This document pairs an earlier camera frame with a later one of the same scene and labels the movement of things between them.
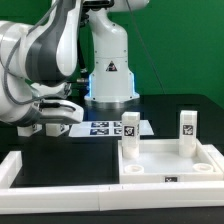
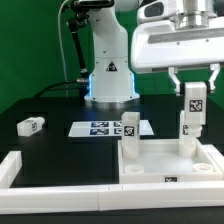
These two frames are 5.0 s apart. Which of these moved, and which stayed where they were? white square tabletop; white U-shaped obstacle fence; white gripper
Moved: white gripper
Stayed: white square tabletop; white U-shaped obstacle fence
